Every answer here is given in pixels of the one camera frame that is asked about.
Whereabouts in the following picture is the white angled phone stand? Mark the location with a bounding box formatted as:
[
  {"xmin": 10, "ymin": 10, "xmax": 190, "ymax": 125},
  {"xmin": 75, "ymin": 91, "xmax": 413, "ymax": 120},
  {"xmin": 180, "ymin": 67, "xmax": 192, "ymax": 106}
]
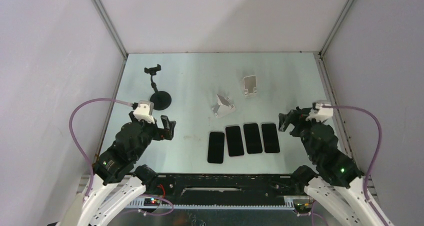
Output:
[{"xmin": 211, "ymin": 94, "xmax": 236, "ymax": 118}]

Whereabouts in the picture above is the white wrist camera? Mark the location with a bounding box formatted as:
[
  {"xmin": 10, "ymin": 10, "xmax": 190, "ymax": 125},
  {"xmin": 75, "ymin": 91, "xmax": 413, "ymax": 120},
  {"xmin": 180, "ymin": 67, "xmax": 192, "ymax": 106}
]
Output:
[
  {"xmin": 132, "ymin": 101, "xmax": 156, "ymax": 124},
  {"xmin": 306, "ymin": 100, "xmax": 334, "ymax": 123}
]

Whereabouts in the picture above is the small phone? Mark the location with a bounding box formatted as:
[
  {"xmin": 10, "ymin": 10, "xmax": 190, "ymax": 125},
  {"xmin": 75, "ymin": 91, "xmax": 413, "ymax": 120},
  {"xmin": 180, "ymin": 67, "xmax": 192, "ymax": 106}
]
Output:
[{"xmin": 261, "ymin": 123, "xmax": 281, "ymax": 153}]

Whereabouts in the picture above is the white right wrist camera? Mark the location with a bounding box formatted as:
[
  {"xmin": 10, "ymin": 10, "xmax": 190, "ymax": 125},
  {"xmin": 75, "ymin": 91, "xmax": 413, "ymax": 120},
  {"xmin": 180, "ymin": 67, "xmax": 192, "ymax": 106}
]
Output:
[{"xmin": 306, "ymin": 100, "xmax": 334, "ymax": 123}]

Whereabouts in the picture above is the black phone stand round base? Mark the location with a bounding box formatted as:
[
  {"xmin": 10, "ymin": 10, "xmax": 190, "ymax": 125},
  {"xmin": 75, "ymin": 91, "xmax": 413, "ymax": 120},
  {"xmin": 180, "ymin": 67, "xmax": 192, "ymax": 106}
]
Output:
[{"xmin": 144, "ymin": 64, "xmax": 172, "ymax": 111}]

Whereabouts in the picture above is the white phone stand behind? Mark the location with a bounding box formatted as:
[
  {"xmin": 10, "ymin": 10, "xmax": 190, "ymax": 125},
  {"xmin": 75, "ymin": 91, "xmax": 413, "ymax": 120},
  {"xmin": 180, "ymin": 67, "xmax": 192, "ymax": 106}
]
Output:
[{"xmin": 243, "ymin": 75, "xmax": 258, "ymax": 98}]

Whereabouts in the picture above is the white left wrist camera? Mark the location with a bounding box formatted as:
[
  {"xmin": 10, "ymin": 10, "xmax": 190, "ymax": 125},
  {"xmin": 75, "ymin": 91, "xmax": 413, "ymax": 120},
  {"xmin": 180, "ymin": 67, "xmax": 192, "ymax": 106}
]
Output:
[{"xmin": 132, "ymin": 101, "xmax": 156, "ymax": 124}]

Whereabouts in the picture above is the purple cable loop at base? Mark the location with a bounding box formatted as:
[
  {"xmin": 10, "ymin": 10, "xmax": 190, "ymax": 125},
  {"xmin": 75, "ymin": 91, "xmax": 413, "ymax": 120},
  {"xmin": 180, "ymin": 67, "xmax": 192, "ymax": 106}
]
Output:
[{"xmin": 137, "ymin": 194, "xmax": 175, "ymax": 217}]

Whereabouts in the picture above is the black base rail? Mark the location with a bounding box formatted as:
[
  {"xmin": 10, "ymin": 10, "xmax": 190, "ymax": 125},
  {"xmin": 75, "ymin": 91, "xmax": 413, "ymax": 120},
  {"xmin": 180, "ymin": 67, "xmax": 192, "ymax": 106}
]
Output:
[{"xmin": 146, "ymin": 173, "xmax": 313, "ymax": 208}]

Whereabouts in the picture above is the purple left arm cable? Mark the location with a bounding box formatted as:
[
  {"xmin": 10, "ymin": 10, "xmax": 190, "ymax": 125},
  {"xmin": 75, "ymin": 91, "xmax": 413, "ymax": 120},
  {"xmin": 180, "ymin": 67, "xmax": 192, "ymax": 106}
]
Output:
[{"xmin": 68, "ymin": 98, "xmax": 137, "ymax": 198}]

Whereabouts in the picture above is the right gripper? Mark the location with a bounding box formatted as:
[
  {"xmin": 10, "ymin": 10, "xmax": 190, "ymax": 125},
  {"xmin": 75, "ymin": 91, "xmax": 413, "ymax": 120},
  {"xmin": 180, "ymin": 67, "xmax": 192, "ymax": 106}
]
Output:
[{"xmin": 277, "ymin": 109, "xmax": 325, "ymax": 162}]

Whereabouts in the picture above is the black smartphone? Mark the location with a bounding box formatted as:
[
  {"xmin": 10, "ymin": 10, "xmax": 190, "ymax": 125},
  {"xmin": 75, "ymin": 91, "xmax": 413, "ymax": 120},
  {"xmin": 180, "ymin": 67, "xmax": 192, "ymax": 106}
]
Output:
[
  {"xmin": 207, "ymin": 132, "xmax": 225, "ymax": 164},
  {"xmin": 243, "ymin": 123, "xmax": 263, "ymax": 154},
  {"xmin": 225, "ymin": 126, "xmax": 245, "ymax": 157}
]

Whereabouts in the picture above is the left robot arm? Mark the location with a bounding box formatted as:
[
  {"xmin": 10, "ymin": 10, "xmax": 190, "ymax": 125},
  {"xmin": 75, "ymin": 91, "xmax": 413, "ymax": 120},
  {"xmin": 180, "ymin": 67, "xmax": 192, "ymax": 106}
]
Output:
[{"xmin": 55, "ymin": 114, "xmax": 177, "ymax": 225}]

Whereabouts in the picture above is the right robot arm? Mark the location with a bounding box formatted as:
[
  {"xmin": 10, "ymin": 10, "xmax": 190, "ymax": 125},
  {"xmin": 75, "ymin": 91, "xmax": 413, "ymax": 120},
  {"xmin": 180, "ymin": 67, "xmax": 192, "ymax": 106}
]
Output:
[{"xmin": 278, "ymin": 101, "xmax": 393, "ymax": 225}]

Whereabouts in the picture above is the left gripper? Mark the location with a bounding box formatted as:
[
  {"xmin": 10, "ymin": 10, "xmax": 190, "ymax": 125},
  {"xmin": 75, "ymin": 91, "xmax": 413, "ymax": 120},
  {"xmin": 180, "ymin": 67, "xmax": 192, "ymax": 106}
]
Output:
[{"xmin": 130, "ymin": 111, "xmax": 176, "ymax": 161}]

